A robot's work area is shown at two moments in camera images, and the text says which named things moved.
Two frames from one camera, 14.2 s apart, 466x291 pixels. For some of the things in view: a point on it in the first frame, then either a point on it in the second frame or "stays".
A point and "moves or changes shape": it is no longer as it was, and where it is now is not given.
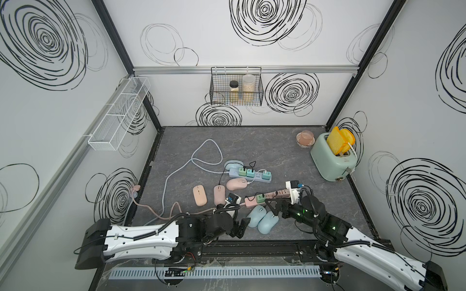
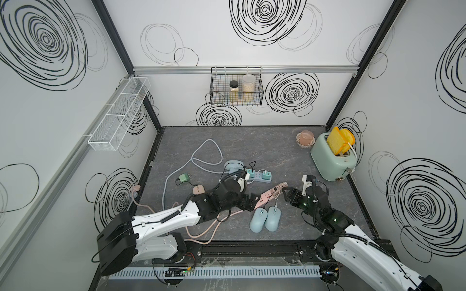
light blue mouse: [255, 214] moves or changes shape
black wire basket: [236, 86] stays
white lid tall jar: [249, 88] stays
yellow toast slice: [340, 140] stays
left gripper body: [233, 231] to [239, 200]
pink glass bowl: [305, 138] stays
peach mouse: [199, 195] stays
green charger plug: [260, 198] moves or changes shape
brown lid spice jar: [234, 91] stays
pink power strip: [250, 201] moves or changes shape
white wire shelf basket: [110, 133] stays
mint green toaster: [331, 167] stays
